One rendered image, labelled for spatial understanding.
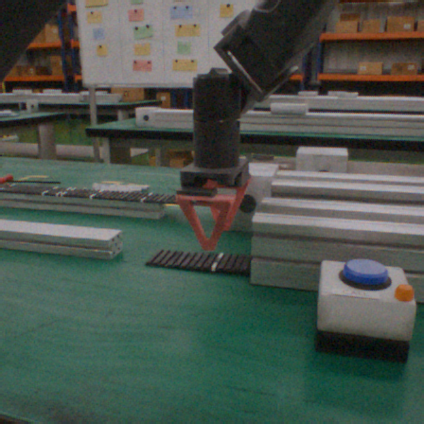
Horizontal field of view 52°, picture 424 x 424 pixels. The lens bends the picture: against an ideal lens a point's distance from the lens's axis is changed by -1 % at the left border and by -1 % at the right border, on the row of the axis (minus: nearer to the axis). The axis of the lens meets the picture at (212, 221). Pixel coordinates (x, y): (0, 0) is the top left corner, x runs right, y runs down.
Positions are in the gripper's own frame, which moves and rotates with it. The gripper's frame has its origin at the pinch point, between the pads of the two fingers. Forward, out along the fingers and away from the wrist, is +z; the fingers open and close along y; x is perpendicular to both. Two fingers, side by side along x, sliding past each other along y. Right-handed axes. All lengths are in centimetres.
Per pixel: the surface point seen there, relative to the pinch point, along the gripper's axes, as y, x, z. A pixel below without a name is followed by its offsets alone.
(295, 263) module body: -3.6, -10.6, 1.5
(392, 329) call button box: -16.5, -19.9, 1.3
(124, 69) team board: 291, 153, -28
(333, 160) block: 37.3, -14.4, -4.0
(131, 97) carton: 398, 199, -1
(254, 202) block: 14.4, -2.5, -0.6
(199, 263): -1.1, 2.0, 4.0
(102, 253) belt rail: -2.1, 15.7, 3.6
